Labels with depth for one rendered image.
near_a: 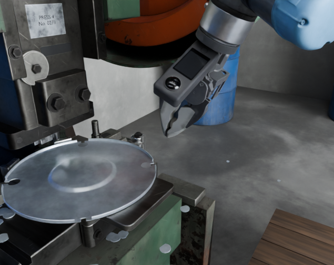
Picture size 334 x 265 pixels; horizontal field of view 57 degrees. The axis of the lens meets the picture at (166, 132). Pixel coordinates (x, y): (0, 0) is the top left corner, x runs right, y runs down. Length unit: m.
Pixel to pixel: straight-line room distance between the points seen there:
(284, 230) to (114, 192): 0.76
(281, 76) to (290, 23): 3.47
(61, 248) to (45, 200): 0.11
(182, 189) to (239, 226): 0.92
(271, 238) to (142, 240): 0.58
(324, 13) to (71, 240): 0.55
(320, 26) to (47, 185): 0.50
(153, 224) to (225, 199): 1.20
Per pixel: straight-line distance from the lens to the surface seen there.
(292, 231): 1.21
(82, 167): 0.65
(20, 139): 0.59
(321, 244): 1.20
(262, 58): 3.87
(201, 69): 0.48
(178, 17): 0.79
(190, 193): 0.80
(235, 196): 1.91
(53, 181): 0.62
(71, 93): 0.59
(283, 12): 0.39
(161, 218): 0.72
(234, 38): 0.49
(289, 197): 1.99
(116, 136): 0.85
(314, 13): 0.37
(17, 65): 0.51
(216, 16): 0.48
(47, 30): 0.58
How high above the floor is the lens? 1.11
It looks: 25 degrees down
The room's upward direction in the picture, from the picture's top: straight up
